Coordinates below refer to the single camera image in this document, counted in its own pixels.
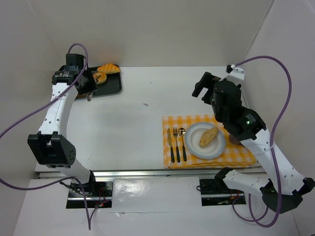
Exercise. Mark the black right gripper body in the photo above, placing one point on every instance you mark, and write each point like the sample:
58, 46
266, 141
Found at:
205, 86

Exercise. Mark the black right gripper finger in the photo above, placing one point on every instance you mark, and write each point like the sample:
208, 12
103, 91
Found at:
206, 82
208, 97

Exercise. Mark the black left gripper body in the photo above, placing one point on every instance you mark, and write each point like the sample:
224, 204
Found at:
86, 86

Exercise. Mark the long baguette bread roll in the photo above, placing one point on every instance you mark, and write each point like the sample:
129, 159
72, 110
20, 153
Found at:
208, 136

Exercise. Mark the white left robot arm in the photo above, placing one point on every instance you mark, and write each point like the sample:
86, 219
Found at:
50, 145

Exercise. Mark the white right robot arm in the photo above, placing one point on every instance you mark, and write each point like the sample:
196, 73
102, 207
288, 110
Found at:
284, 187

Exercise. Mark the striped triangular bread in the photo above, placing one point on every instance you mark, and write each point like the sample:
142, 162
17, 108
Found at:
108, 68

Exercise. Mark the white paper cup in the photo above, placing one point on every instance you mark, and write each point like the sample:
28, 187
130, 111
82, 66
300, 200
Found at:
233, 140

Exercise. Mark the white blue-rimmed plate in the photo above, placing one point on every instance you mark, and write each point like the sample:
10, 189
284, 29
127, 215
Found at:
193, 135

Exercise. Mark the gold spoon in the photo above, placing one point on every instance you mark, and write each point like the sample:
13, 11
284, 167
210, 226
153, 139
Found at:
182, 132

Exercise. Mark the gold fork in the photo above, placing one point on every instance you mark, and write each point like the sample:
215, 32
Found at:
175, 135

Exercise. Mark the black serving tray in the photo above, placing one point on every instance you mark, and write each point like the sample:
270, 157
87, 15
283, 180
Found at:
112, 85

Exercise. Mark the gold table knife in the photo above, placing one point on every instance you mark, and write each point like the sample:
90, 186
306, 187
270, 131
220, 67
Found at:
170, 145

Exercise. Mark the yellow checkered cloth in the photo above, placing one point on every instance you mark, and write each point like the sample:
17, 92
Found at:
233, 155

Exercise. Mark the aluminium rail right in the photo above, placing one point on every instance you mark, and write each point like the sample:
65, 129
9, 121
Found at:
246, 104

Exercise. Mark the aluminium rail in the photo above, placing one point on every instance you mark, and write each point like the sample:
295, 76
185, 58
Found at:
246, 104
158, 173

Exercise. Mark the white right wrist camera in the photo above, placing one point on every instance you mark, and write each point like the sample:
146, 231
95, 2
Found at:
235, 74

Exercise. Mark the glazed ring donut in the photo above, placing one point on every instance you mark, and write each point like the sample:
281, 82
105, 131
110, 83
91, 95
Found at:
99, 78

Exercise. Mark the aluminium rail front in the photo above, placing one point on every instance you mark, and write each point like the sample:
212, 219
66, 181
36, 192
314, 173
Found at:
158, 173

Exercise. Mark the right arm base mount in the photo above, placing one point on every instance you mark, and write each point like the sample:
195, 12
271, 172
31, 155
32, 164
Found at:
213, 195

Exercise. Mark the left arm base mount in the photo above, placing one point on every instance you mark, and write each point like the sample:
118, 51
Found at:
100, 197

